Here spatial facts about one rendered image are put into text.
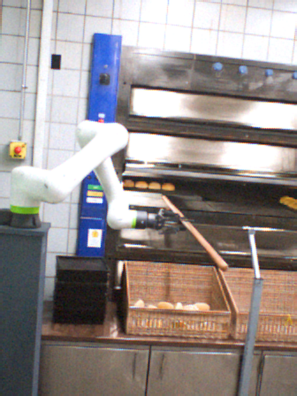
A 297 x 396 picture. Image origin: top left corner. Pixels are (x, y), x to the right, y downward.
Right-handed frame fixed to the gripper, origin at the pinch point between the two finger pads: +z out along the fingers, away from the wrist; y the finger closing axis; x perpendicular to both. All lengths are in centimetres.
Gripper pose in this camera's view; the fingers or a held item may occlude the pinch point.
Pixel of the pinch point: (186, 224)
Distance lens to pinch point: 272.1
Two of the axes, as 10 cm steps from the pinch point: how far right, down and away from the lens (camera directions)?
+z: 9.9, 0.8, 1.1
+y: -1.0, 9.8, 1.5
